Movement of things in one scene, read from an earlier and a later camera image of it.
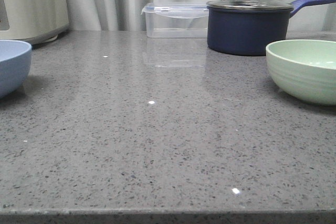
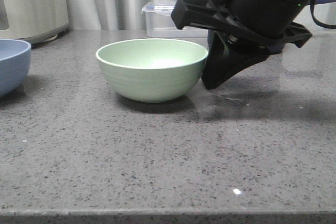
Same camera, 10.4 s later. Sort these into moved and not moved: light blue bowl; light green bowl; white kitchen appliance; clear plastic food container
Moved: light green bowl
Not moved: white kitchen appliance; clear plastic food container; light blue bowl
